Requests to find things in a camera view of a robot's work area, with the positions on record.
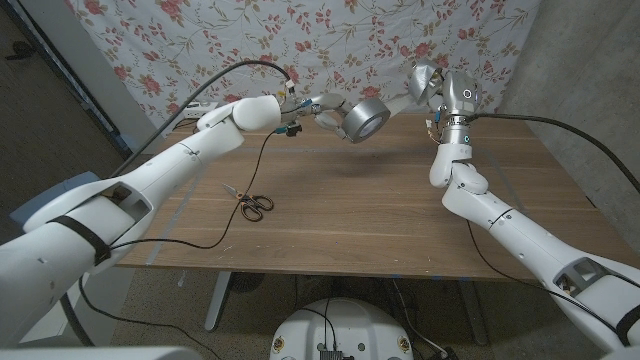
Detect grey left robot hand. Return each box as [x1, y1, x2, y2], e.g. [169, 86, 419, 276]
[284, 92, 361, 141]

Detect grey duct tape roll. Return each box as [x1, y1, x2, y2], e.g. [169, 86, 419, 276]
[342, 58, 445, 145]

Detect orange black scissors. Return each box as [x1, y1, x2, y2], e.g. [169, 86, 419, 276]
[222, 183, 275, 223]

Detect floral backdrop cloth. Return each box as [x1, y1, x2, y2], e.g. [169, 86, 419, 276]
[64, 0, 542, 136]

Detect white power strip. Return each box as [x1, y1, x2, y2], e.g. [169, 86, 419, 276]
[183, 101, 220, 119]

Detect black floor fan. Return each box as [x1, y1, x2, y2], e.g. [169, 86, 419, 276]
[229, 272, 266, 294]

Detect white robot torso base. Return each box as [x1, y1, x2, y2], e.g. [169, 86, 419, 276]
[269, 297, 415, 360]

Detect grey table leg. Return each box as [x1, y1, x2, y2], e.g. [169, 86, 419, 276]
[457, 279, 489, 346]
[204, 271, 234, 333]

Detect thin black left wrist cable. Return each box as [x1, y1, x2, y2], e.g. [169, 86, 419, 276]
[77, 130, 281, 360]

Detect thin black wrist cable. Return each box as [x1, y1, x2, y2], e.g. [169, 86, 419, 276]
[77, 130, 281, 360]
[464, 219, 626, 336]

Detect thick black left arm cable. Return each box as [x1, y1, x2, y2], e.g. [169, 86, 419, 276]
[59, 59, 294, 347]

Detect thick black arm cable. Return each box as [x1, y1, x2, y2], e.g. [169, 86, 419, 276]
[59, 59, 294, 347]
[467, 112, 640, 194]

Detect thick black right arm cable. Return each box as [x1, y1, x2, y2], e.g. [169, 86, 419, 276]
[467, 112, 640, 194]

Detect grey floor cable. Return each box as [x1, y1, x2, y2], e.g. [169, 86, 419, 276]
[392, 279, 451, 360]

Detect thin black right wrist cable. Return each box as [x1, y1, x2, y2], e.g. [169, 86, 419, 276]
[464, 219, 626, 336]

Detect black door handle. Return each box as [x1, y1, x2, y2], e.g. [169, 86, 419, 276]
[4, 40, 37, 61]

